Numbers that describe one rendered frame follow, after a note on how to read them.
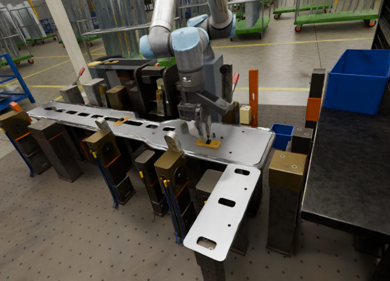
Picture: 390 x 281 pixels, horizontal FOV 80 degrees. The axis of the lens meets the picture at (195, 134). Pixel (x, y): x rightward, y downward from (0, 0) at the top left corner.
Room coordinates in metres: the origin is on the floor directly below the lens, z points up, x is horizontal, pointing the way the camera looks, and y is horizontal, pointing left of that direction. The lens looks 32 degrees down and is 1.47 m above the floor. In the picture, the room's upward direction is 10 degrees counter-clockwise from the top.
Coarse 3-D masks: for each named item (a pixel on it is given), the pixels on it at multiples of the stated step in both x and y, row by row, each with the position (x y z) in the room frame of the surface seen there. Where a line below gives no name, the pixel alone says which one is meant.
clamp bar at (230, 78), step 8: (224, 64) 0.85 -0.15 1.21; (232, 64) 0.84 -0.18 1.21; (224, 72) 0.80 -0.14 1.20; (232, 72) 0.83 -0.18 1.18; (224, 80) 0.84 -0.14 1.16; (232, 80) 0.83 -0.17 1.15; (224, 88) 0.83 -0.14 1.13; (232, 88) 0.83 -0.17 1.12; (224, 96) 0.83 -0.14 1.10; (232, 96) 0.82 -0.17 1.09
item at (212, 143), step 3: (198, 141) 0.68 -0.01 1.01; (207, 141) 0.66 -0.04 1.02; (210, 141) 0.66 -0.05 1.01; (213, 141) 0.67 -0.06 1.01; (216, 141) 0.66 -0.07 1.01; (198, 144) 0.66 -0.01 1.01; (201, 144) 0.66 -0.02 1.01; (204, 144) 0.66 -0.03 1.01; (207, 144) 0.65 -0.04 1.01; (210, 144) 0.65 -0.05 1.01; (213, 144) 0.65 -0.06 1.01; (219, 144) 0.64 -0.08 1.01; (213, 147) 0.63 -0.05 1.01; (216, 147) 0.63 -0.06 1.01
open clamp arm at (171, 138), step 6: (168, 132) 0.59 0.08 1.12; (174, 132) 0.59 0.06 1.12; (168, 138) 0.58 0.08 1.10; (174, 138) 0.58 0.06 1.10; (168, 144) 0.59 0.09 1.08; (174, 144) 0.58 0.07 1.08; (180, 144) 0.60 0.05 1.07; (174, 150) 0.59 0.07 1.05; (180, 150) 0.59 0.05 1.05; (186, 162) 0.60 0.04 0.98
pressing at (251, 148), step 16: (32, 112) 1.26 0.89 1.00; (48, 112) 1.22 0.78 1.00; (64, 112) 1.18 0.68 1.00; (80, 112) 1.15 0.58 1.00; (96, 112) 1.11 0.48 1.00; (112, 112) 1.08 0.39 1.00; (128, 112) 1.04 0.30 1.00; (96, 128) 0.93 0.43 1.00; (112, 128) 0.90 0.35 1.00; (128, 128) 0.88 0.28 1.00; (144, 128) 0.85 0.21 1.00; (160, 128) 0.83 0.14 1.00; (176, 128) 0.81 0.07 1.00; (224, 128) 0.75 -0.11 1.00; (240, 128) 0.73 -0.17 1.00; (256, 128) 0.71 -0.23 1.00; (160, 144) 0.72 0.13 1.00; (192, 144) 0.68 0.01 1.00; (224, 144) 0.65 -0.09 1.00; (240, 144) 0.63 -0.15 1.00; (256, 144) 0.62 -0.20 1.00; (272, 144) 0.61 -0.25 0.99; (208, 160) 0.59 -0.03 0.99; (224, 160) 0.57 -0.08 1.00; (240, 160) 0.55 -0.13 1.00; (256, 160) 0.54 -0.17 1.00
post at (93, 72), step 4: (88, 68) 1.50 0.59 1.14; (92, 68) 1.47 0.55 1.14; (92, 72) 1.48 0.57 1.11; (96, 72) 1.46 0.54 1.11; (100, 72) 1.49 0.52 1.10; (104, 72) 1.51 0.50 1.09; (92, 76) 1.49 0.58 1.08; (96, 76) 1.47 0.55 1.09; (100, 76) 1.48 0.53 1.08; (104, 76) 1.50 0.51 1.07; (108, 80) 1.51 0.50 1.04; (108, 84) 1.50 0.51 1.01; (108, 88) 1.50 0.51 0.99
